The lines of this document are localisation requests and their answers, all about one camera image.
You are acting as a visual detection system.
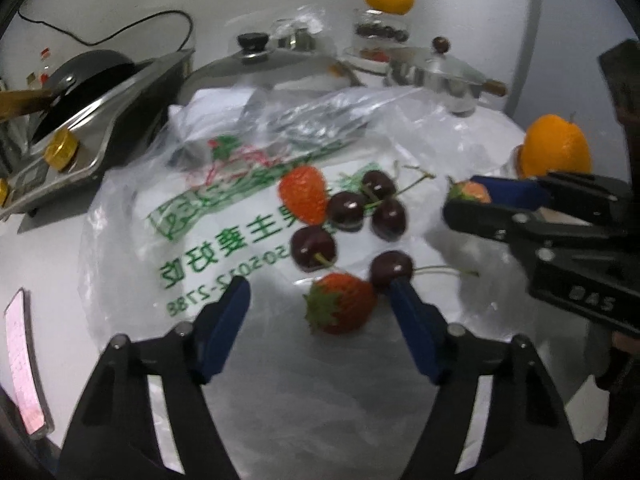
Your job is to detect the black wok pan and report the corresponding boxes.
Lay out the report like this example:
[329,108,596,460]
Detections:
[1,50,137,143]

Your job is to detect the dark cherry top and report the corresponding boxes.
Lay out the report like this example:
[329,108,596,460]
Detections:
[360,162,437,204]

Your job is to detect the clear printed plastic bag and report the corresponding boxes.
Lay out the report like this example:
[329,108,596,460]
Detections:
[79,89,534,479]

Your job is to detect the pale strawberry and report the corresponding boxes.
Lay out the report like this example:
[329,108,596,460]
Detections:
[447,178,491,204]

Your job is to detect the dark cherry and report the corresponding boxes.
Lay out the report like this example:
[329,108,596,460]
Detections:
[360,162,437,204]
[326,191,366,232]
[371,197,408,242]
[290,226,337,273]
[369,250,480,292]

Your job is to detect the black camera box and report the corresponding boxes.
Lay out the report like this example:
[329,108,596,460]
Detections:
[598,39,640,174]

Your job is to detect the silver induction cooker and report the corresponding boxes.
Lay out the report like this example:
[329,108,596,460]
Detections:
[1,49,193,219]

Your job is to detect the dark cherry front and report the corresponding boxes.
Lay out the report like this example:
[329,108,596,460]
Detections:
[369,250,480,292]

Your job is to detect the large steel glass lid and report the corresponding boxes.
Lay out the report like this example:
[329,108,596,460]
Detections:
[177,32,361,105]

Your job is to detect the small steel cup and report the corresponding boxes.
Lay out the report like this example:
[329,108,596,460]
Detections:
[269,18,318,52]

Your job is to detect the red strawberry on bag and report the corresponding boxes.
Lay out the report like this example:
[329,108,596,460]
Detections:
[278,166,329,226]

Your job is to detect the pink white device edge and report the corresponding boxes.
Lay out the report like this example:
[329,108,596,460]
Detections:
[4,287,53,440]

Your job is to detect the steel pot with lid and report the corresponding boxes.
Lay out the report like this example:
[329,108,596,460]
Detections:
[385,36,508,117]

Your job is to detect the black power cable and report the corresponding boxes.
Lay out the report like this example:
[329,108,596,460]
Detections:
[17,8,196,53]

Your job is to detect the red strawberry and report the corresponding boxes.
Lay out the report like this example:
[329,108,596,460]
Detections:
[304,272,378,335]
[278,166,329,226]

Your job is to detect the glass jar with cherries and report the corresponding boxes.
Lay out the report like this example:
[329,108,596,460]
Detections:
[343,9,410,75]

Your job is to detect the large orange with stem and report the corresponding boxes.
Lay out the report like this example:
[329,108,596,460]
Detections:
[518,114,591,178]

